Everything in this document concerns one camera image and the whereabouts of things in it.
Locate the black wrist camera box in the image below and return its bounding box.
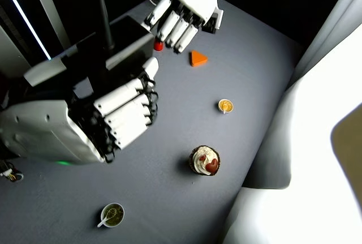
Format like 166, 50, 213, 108
201, 7, 225, 34

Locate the bowl of green soup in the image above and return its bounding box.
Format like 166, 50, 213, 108
96, 202, 126, 229

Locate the black toy phone with antenna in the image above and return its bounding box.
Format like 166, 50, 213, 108
60, 0, 156, 101

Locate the grey table cloth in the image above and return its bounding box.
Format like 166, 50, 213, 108
0, 0, 305, 244

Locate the small cup of orange drink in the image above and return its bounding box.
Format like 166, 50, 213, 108
217, 98, 235, 115

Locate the white frame post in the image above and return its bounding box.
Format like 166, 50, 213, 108
27, 0, 72, 50

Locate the white light strip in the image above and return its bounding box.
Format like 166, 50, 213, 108
0, 0, 53, 62

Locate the orange triangle block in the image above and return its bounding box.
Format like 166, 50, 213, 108
188, 50, 209, 68

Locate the toy cupcake with white cream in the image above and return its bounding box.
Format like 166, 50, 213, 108
188, 144, 222, 177

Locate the beige rounded panel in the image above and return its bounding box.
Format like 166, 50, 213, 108
330, 103, 362, 208

